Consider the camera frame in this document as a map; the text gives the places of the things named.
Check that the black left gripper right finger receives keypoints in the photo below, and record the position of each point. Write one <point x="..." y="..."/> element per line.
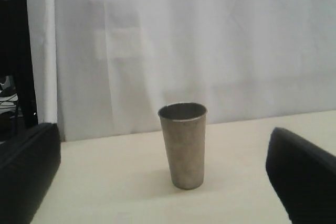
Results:
<point x="303" y="177"/>

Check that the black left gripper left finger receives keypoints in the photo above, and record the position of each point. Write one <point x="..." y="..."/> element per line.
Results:
<point x="29" y="163"/>

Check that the stainless steel tumbler cup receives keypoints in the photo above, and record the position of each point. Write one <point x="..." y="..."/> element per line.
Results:
<point x="183" y="127"/>

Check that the dark equipment behind curtain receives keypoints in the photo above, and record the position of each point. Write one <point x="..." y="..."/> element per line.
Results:
<point x="16" y="60"/>

